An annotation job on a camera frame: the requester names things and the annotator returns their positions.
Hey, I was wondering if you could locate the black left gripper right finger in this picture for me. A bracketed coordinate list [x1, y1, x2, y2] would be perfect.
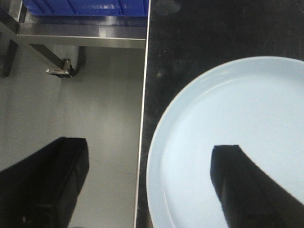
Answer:
[210, 145, 304, 228]

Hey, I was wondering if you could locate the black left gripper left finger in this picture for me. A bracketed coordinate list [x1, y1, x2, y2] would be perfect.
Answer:
[0, 137, 89, 228]

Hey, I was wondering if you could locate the light blue plate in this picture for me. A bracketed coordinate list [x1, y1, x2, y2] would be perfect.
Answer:
[146, 57, 304, 228]

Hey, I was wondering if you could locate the blue plastic bin left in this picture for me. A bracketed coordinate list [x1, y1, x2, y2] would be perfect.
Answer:
[23, 0, 149, 17]

